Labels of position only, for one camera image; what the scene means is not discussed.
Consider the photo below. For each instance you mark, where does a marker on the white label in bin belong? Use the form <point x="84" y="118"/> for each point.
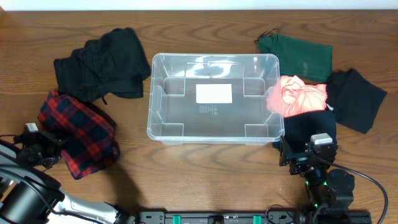
<point x="214" y="93"/>

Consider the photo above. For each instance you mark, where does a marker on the clear plastic storage bin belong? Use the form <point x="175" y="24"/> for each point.
<point x="175" y="117"/>

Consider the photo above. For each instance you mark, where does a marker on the pink crumpled garment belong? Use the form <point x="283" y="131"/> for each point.
<point x="291" y="96"/>

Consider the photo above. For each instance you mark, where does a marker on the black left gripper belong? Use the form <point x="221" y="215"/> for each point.
<point x="43" y="144"/>

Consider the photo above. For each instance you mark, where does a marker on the dark green folded garment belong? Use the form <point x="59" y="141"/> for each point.
<point x="302" y="58"/>

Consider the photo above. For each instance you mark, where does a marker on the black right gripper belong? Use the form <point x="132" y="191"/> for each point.
<point x="301" y="158"/>

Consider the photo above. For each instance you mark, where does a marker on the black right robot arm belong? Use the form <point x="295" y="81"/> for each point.
<point x="326" y="189"/>

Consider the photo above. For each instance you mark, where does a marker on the dark navy folded garment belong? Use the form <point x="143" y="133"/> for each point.
<point x="300" y="128"/>

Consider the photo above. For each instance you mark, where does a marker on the red navy plaid shirt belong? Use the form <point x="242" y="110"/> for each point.
<point x="89" y="133"/>

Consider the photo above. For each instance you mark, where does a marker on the black mounting rail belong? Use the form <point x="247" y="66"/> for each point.
<point x="273" y="216"/>

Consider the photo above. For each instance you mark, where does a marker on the black folded cloth far right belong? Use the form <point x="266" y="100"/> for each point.
<point x="354" y="100"/>

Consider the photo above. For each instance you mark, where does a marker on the black garment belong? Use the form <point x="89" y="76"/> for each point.
<point x="115" y="63"/>

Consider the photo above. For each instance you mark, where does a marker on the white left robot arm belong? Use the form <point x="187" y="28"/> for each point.
<point x="31" y="196"/>

